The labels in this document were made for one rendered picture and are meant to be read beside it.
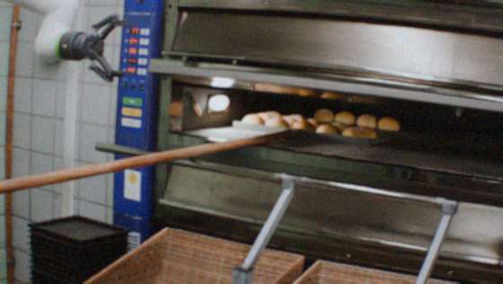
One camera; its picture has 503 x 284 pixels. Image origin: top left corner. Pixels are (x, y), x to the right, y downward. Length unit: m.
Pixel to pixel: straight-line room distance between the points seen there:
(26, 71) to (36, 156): 0.36
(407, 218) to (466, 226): 0.21
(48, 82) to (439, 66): 1.64
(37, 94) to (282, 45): 1.18
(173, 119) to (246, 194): 0.40
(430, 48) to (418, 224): 0.54
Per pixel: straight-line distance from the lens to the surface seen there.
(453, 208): 2.17
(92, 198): 3.33
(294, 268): 2.74
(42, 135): 3.51
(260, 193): 2.87
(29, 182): 1.97
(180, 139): 3.03
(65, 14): 2.65
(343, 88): 2.53
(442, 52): 2.56
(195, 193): 3.00
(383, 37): 2.65
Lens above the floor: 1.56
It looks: 7 degrees down
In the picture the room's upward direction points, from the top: 4 degrees clockwise
